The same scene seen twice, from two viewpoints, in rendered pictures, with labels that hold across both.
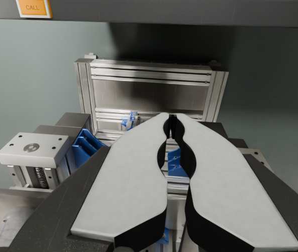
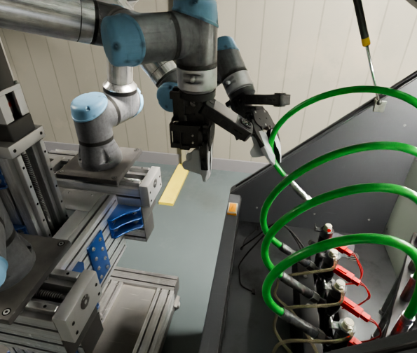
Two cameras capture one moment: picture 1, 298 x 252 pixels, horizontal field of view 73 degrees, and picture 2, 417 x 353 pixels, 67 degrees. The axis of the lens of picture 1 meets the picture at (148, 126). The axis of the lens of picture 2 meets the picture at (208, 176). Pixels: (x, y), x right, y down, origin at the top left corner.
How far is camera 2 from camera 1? 0.66 m
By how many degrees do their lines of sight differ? 55
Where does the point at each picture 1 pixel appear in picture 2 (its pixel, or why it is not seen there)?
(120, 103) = (117, 312)
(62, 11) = (229, 218)
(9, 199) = (130, 157)
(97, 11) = (227, 231)
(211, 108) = not seen: outside the picture
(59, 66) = (174, 272)
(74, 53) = (183, 290)
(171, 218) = not seen: hidden behind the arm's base
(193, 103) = not seen: outside the picture
